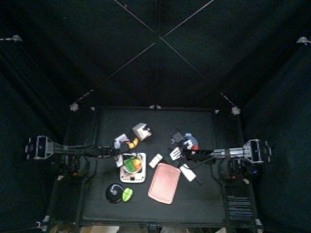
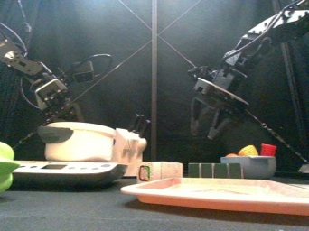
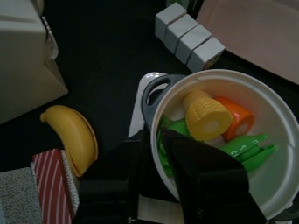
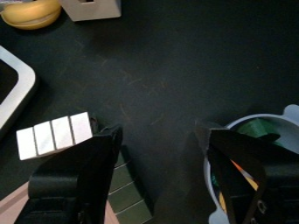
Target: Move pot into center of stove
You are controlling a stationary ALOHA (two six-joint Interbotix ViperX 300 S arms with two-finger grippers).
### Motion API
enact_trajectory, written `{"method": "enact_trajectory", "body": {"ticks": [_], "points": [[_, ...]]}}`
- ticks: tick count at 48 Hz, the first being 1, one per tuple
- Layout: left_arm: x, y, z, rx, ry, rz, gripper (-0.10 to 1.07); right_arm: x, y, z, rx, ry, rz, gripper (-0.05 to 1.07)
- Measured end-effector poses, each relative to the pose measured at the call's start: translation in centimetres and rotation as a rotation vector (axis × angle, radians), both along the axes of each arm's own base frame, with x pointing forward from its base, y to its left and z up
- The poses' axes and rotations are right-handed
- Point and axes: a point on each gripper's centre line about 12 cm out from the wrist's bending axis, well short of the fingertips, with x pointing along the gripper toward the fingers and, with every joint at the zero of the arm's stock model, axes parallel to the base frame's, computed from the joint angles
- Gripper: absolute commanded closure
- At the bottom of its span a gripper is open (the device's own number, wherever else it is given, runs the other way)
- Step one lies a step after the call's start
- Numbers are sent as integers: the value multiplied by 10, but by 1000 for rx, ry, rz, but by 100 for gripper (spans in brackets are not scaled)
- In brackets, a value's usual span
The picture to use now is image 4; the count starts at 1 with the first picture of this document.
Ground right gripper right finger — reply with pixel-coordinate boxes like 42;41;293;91
196;124;299;224

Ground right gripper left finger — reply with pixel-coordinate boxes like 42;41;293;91
14;124;124;224

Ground white bowl with items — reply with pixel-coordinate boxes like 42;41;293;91
203;104;299;224

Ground orange toy vegetable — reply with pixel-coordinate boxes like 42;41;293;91
219;159;260;212

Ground green toy vegetable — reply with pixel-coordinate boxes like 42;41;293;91
236;117;285;147

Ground white segmented chocolate bar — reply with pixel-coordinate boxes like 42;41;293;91
14;111;93;161

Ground yellow round object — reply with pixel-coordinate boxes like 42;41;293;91
0;0;62;31

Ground grey toy box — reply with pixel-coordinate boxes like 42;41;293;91
57;0;122;22

